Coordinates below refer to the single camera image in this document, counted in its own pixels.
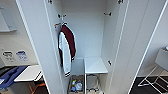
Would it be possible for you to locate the maroon and white jacket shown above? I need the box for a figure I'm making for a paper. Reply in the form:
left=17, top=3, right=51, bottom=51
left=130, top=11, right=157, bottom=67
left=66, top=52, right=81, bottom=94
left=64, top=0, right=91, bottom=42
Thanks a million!
left=57, top=23, right=77, bottom=78

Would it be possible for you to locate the white wardrobe shelf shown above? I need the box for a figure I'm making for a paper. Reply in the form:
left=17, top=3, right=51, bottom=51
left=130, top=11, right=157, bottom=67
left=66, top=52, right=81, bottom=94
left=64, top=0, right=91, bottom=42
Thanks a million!
left=83, top=56, right=110, bottom=75

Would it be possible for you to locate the small wall poster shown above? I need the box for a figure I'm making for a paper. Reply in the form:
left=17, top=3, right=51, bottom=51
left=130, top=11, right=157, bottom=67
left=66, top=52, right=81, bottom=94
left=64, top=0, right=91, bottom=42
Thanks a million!
left=1, top=49, right=16, bottom=64

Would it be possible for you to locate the white wardrobe body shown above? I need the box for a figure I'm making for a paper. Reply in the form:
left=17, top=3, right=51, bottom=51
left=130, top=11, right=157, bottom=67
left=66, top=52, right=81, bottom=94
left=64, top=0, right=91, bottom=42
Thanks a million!
left=42, top=0, right=130, bottom=94

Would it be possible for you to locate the black wardrobe hook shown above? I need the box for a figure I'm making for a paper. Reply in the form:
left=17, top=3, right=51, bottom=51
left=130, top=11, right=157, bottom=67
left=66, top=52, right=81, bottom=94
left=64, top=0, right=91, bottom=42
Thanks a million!
left=102, top=11, right=113, bottom=17
left=56, top=13, right=67, bottom=19

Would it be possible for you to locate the orange bar with tag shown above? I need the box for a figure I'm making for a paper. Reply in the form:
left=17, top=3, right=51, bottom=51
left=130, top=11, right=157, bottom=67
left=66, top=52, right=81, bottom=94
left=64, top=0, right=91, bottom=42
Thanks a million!
left=53, top=22, right=64, bottom=28

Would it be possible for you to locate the blue board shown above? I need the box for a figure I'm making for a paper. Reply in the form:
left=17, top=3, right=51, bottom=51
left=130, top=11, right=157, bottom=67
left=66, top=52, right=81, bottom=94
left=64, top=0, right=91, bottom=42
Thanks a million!
left=0, top=65, right=30, bottom=91

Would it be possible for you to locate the white clothes hanger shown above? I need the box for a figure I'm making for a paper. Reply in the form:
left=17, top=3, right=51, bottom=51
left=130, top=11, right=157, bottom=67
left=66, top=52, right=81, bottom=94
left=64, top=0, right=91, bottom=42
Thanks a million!
left=58, top=15, right=69, bottom=28

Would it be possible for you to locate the wall poster with blue print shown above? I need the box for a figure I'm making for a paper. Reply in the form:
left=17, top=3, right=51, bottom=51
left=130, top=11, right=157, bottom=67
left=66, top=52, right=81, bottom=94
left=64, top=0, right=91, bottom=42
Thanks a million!
left=15, top=49, right=31, bottom=63

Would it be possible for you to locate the white wardrobe door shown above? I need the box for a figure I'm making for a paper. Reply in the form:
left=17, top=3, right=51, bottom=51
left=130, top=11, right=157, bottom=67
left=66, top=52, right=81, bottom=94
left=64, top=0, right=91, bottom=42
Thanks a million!
left=107, top=0, right=168, bottom=94
left=14, top=0, right=70, bottom=94

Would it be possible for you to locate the woven wicker basket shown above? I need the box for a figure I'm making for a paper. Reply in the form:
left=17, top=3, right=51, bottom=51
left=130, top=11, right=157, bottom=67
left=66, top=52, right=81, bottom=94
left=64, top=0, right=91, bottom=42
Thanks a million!
left=67, top=74, right=85, bottom=94

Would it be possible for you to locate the orange folding stand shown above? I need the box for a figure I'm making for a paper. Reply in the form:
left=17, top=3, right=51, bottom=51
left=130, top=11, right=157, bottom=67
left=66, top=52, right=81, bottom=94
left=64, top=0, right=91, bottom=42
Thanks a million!
left=27, top=81, right=47, bottom=94

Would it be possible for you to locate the white wire drying rack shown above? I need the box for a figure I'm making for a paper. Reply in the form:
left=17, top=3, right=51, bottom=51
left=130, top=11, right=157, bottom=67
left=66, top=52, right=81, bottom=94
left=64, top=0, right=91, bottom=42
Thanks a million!
left=136, top=64, right=168, bottom=93

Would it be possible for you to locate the grey wall-mounted box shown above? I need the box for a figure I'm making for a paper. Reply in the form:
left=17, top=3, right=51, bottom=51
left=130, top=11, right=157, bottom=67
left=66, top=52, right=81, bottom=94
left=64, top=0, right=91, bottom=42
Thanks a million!
left=0, top=6, right=18, bottom=34

